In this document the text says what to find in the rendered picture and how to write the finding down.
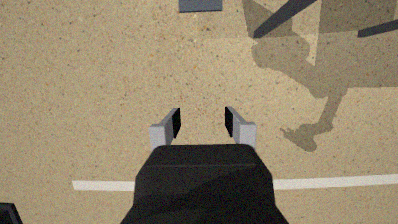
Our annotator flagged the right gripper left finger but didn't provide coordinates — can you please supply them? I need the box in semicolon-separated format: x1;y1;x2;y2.
149;107;182;151

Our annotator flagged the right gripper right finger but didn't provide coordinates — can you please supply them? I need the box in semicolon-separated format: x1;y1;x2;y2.
224;106;257;149

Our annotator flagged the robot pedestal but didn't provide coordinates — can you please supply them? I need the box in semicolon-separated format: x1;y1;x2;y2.
178;0;224;14

